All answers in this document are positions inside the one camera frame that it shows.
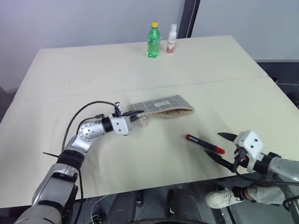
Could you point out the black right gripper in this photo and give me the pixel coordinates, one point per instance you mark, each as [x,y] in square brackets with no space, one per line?
[240,156]

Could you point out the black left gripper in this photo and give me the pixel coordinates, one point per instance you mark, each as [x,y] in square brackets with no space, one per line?
[130,117]

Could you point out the red and black marker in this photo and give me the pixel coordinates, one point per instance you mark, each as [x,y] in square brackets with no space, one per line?
[203,142]

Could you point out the grey grid fabric pouch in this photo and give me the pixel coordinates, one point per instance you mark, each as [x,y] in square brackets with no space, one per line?
[163,106]

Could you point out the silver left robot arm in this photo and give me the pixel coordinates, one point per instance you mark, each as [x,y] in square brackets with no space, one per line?
[70,149]

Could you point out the white sneaker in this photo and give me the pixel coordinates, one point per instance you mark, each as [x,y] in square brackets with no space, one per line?
[220,197]

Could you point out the grey trouser leg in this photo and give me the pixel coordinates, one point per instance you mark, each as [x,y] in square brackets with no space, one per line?
[266,193]

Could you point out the green plastic bottle yellow cap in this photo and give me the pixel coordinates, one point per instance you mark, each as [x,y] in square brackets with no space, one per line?
[154,40]

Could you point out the white pink spray bottle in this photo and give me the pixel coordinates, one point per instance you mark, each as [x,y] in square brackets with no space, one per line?
[172,39]

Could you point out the dark vertical pillar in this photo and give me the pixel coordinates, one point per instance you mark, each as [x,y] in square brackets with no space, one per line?
[188,18]

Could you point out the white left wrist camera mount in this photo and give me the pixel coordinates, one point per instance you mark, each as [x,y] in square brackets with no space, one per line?
[120,126]

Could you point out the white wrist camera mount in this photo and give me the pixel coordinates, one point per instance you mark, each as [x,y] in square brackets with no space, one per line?
[120,126]
[251,143]

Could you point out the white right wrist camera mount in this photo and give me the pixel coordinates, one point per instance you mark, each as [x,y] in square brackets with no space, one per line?
[251,143]

